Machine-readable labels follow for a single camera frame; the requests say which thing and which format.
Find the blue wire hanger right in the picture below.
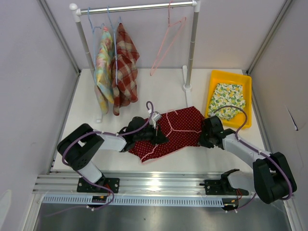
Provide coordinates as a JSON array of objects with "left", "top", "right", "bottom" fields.
[{"left": 107, "top": 6, "right": 118, "bottom": 85}]

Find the blue wire hanger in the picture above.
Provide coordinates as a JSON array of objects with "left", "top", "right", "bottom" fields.
[
  {"left": 107, "top": 6, "right": 118, "bottom": 85},
  {"left": 87, "top": 7, "right": 104, "bottom": 83}
]

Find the blue wire hanger left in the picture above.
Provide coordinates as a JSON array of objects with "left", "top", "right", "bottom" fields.
[{"left": 87, "top": 7, "right": 104, "bottom": 83}]

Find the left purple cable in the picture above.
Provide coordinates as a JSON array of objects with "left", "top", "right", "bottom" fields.
[{"left": 62, "top": 101, "right": 156, "bottom": 167}]

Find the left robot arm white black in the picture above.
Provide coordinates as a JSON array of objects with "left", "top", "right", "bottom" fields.
[{"left": 57, "top": 116, "right": 168, "bottom": 193}]

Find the clothes rack metal white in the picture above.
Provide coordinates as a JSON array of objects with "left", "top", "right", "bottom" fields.
[{"left": 69, "top": 0, "right": 201, "bottom": 123}]

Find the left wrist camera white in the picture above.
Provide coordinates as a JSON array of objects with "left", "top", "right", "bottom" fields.
[{"left": 149, "top": 111, "right": 162, "bottom": 127}]

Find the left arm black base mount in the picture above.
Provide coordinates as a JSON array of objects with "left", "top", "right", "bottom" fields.
[{"left": 77, "top": 178, "right": 120, "bottom": 193}]

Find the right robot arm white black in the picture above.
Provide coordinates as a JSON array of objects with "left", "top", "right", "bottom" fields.
[{"left": 199, "top": 116, "right": 297, "bottom": 204}]

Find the yellow plastic tray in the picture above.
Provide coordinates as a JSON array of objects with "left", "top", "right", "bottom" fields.
[{"left": 205, "top": 70, "right": 252, "bottom": 129}]

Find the white slotted cable duct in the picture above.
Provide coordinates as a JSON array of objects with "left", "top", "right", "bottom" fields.
[{"left": 42, "top": 194, "right": 224, "bottom": 207}]

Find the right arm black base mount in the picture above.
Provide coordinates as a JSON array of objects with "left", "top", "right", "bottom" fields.
[{"left": 199, "top": 179, "right": 249, "bottom": 196}]

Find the red polka dot skirt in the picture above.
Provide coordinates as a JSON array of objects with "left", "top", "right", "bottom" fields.
[{"left": 128, "top": 105, "right": 205, "bottom": 163}]

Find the lemon print cloth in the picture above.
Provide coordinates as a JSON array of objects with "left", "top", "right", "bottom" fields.
[{"left": 207, "top": 83, "right": 246, "bottom": 121}]

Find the red plaid garment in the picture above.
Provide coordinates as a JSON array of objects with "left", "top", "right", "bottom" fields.
[{"left": 112, "top": 23, "right": 140, "bottom": 116}]

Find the pastel floral garment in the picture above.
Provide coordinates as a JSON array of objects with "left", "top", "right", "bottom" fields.
[{"left": 94, "top": 26, "right": 114, "bottom": 116}]

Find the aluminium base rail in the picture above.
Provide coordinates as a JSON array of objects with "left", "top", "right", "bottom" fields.
[{"left": 32, "top": 170, "right": 221, "bottom": 197}]

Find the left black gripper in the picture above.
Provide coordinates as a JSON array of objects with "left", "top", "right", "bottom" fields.
[{"left": 133, "top": 122, "right": 168, "bottom": 145}]

